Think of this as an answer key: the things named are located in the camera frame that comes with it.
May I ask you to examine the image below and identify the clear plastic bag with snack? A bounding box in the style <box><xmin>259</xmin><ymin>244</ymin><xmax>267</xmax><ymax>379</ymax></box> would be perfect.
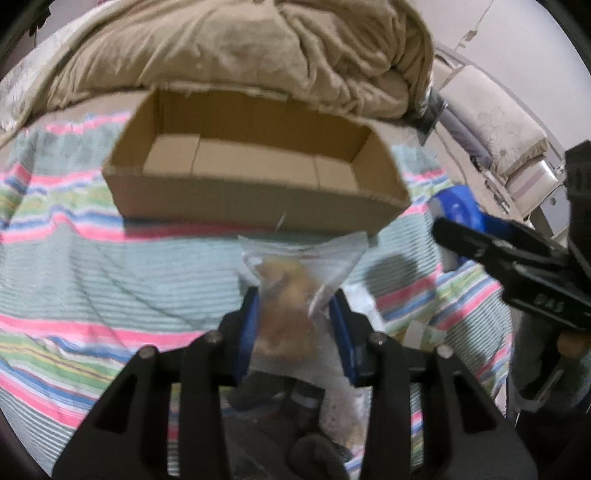
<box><xmin>239</xmin><ymin>232</ymin><xmax>370</xmax><ymax>450</ymax></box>

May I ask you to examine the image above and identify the blue plastic packet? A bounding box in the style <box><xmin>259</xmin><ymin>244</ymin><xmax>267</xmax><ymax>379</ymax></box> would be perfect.
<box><xmin>428</xmin><ymin>185</ymin><xmax>509</xmax><ymax>269</ymax></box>

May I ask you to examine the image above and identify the green yellow juice carton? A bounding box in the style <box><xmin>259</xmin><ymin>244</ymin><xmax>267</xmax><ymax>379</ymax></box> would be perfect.
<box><xmin>402</xmin><ymin>321</ymin><xmax>446</xmax><ymax>352</ymax></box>

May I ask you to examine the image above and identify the right hand grey glove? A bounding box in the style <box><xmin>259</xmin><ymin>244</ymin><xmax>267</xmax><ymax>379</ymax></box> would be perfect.
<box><xmin>510</xmin><ymin>314</ymin><xmax>590</xmax><ymax>413</ymax></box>

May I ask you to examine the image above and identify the white bedside cabinet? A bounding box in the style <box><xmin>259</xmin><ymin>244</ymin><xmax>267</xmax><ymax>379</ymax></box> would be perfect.
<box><xmin>505</xmin><ymin>156</ymin><xmax>570</xmax><ymax>240</ymax></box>

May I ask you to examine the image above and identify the beige floral pillow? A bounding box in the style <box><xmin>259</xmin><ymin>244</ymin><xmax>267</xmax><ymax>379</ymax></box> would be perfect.
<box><xmin>440</xmin><ymin>65</ymin><xmax>549</xmax><ymax>180</ymax></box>

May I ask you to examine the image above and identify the striped colourful towel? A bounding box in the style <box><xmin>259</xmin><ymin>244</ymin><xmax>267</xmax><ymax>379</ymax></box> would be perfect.
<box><xmin>1</xmin><ymin>111</ymin><xmax>512</xmax><ymax>473</ymax></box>

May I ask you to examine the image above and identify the brown cardboard box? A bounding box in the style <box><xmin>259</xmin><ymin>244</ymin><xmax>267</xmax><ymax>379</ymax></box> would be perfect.
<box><xmin>102</xmin><ymin>90</ymin><xmax>411</xmax><ymax>235</ymax></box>

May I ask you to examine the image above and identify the tan fleece blanket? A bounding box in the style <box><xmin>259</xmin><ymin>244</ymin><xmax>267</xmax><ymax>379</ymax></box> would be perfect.
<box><xmin>24</xmin><ymin>1</ymin><xmax>434</xmax><ymax>119</ymax></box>

